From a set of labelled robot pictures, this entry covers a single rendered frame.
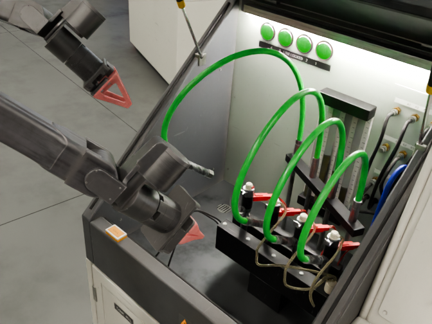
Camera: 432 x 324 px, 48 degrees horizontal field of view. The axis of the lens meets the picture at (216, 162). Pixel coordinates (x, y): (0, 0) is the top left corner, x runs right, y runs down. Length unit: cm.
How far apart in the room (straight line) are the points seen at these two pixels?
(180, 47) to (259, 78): 256
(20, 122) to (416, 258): 74
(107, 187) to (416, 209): 59
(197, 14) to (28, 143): 330
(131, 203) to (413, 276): 58
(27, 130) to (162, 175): 19
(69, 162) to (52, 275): 187
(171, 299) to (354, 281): 42
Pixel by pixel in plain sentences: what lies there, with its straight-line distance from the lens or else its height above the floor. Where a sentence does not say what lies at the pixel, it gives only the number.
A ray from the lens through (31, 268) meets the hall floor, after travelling 259.
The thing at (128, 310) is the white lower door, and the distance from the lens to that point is 138.
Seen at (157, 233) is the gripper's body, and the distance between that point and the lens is 81.
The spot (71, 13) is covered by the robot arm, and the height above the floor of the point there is 149.
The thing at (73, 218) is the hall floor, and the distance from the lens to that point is 283.
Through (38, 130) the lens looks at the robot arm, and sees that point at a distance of 68.
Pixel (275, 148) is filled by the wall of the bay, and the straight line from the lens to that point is 146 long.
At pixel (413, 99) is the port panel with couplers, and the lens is 119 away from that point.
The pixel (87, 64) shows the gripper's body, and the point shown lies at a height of 140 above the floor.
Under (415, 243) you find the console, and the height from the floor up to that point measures 118.
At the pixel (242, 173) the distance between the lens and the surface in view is 95.
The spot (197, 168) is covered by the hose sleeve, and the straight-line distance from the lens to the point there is 116.
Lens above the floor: 179
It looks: 33 degrees down
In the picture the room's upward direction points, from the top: 4 degrees clockwise
